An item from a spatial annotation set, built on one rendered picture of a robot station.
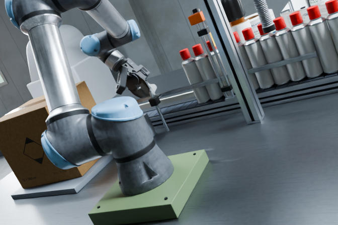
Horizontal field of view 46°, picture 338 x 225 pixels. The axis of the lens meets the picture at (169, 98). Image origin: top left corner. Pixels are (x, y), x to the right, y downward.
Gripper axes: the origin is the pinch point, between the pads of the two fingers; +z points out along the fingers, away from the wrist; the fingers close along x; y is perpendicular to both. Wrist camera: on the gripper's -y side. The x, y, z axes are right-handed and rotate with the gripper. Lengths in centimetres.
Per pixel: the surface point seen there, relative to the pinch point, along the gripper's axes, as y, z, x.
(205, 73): -2.0, 9.3, -26.2
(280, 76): -2, 28, -44
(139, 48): 235, -78, 154
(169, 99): 3.5, 4.5, -2.5
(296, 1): 46, 16, -50
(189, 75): -2.5, 5.5, -21.5
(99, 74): 204, -93, 193
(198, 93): -2.5, 11.9, -18.1
